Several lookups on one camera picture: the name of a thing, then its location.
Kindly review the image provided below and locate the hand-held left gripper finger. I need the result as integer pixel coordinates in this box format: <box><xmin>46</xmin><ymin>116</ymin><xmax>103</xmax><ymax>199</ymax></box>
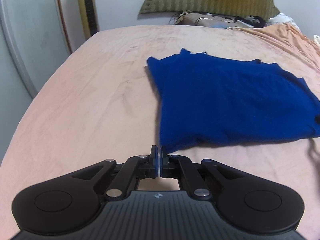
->
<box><xmin>71</xmin><ymin>145</ymin><xmax>159</xmax><ymax>199</ymax></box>
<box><xmin>160</xmin><ymin>145</ymin><xmax>247</xmax><ymax>200</ymax></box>

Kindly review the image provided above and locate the beige patterned pillow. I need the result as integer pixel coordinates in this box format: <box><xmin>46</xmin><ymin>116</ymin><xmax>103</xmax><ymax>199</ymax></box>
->
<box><xmin>169</xmin><ymin>11</ymin><xmax>253</xmax><ymax>29</ymax></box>

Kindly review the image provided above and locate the blue knit sweater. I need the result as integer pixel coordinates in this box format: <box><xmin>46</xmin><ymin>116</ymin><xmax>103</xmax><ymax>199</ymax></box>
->
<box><xmin>146</xmin><ymin>48</ymin><xmax>320</xmax><ymax>154</ymax></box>

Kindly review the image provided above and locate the white cloth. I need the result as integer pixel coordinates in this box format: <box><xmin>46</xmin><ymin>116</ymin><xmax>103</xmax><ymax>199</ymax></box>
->
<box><xmin>268</xmin><ymin>13</ymin><xmax>301</xmax><ymax>32</ymax></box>

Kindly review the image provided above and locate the brown wooden wardrobe frame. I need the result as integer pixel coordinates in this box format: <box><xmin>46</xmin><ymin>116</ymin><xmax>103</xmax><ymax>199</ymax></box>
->
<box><xmin>55</xmin><ymin>0</ymin><xmax>74</xmax><ymax>55</ymax></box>

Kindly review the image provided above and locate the pink bed sheet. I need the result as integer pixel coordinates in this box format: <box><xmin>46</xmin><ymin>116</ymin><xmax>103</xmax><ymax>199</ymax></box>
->
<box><xmin>0</xmin><ymin>23</ymin><xmax>320</xmax><ymax>240</ymax></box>

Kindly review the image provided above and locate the gold tower air conditioner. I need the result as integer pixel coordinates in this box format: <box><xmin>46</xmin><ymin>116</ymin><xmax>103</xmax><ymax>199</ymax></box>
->
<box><xmin>76</xmin><ymin>0</ymin><xmax>100</xmax><ymax>40</ymax></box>

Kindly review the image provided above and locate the white door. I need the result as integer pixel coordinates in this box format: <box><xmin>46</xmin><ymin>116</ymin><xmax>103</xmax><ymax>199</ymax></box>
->
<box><xmin>0</xmin><ymin>0</ymin><xmax>70</xmax><ymax>100</ymax></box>

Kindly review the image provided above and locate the orange blanket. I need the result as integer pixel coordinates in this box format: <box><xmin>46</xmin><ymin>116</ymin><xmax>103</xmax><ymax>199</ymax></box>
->
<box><xmin>225</xmin><ymin>22</ymin><xmax>320</xmax><ymax>80</ymax></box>

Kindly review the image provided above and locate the dark cloth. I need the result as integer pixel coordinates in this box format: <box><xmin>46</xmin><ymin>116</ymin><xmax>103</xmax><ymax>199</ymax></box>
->
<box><xmin>244</xmin><ymin>16</ymin><xmax>268</xmax><ymax>28</ymax></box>

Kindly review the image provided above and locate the white flat device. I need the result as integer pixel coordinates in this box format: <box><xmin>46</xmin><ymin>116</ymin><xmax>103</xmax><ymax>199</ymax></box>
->
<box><xmin>236</xmin><ymin>19</ymin><xmax>254</xmax><ymax>29</ymax></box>

